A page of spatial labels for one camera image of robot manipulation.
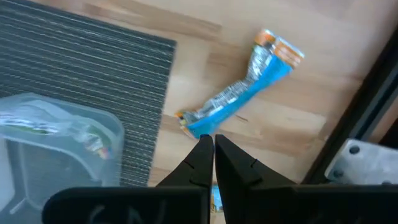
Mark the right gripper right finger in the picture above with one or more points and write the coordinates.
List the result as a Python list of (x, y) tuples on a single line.
[(295, 205)]

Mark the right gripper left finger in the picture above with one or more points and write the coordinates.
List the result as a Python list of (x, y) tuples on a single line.
[(140, 205)]

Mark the light blue granola bar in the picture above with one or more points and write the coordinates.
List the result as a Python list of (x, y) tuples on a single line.
[(242, 93)]

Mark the green silver granola bar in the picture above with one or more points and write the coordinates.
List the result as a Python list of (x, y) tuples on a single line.
[(40, 123)]

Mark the clear plastic bin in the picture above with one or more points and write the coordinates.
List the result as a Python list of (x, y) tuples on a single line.
[(46, 174)]

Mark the dark woven placemat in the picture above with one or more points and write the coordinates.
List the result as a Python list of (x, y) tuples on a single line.
[(77, 62)]

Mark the silver bracket plate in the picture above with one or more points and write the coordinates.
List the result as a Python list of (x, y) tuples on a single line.
[(360, 161)]

